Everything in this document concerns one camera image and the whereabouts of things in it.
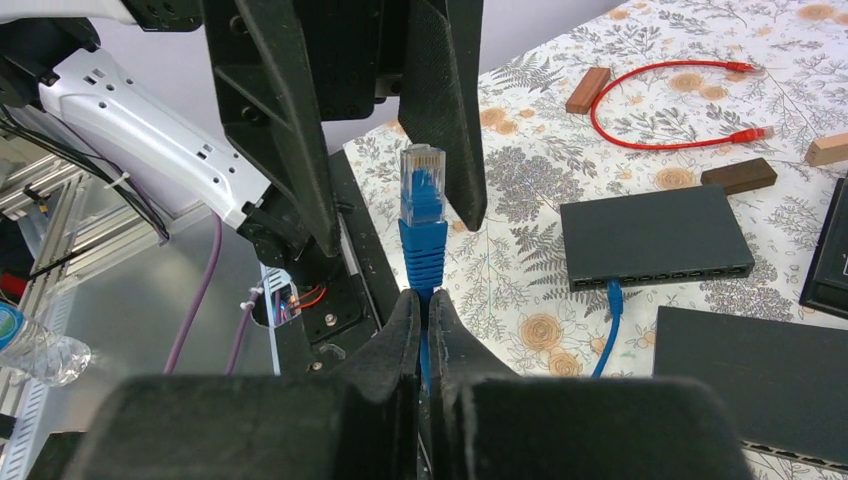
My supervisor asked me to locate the red cable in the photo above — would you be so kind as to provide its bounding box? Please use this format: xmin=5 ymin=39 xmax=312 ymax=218
xmin=589 ymin=60 xmax=775 ymax=152

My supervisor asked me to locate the light wooden block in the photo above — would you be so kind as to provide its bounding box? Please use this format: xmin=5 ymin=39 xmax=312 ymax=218
xmin=804 ymin=133 xmax=848 ymax=167

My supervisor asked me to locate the clear plastic water bottle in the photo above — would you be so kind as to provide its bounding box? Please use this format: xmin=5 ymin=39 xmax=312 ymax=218
xmin=1 ymin=302 xmax=92 ymax=387

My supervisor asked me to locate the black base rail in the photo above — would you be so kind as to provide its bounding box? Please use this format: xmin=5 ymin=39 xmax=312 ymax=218
xmin=274 ymin=150 xmax=399 ymax=378

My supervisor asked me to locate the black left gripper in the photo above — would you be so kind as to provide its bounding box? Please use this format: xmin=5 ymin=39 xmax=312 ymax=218
xmin=201 ymin=0 xmax=487 ymax=257

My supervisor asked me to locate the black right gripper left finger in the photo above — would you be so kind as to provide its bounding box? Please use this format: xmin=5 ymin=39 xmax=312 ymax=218
xmin=65 ymin=290 xmax=421 ymax=479

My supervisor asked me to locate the black white chessboard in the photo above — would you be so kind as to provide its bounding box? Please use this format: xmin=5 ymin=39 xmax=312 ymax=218
xmin=799 ymin=178 xmax=847 ymax=319

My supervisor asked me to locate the floral table mat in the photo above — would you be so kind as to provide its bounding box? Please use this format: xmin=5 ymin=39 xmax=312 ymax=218
xmin=342 ymin=0 xmax=848 ymax=480

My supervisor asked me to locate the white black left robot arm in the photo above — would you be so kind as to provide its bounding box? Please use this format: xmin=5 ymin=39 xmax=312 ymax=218
xmin=1 ymin=1 xmax=487 ymax=266

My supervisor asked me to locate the reddish brown wooden block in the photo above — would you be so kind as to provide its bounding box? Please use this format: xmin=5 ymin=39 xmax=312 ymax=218
xmin=565 ymin=67 xmax=611 ymax=115

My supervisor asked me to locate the blue ethernet cable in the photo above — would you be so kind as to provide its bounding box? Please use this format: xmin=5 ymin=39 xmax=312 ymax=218
xmin=398 ymin=142 xmax=625 ymax=399

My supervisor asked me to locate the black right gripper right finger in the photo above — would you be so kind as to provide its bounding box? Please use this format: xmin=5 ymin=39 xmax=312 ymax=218
xmin=429 ymin=291 xmax=752 ymax=479

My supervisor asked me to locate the dark brown wooden block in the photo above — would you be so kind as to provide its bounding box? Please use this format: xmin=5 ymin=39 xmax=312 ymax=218
xmin=700 ymin=158 xmax=778 ymax=196

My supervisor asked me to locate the black network switch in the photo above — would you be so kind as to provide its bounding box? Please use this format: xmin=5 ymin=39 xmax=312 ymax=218
xmin=560 ymin=185 xmax=755 ymax=292
xmin=653 ymin=306 xmax=847 ymax=471

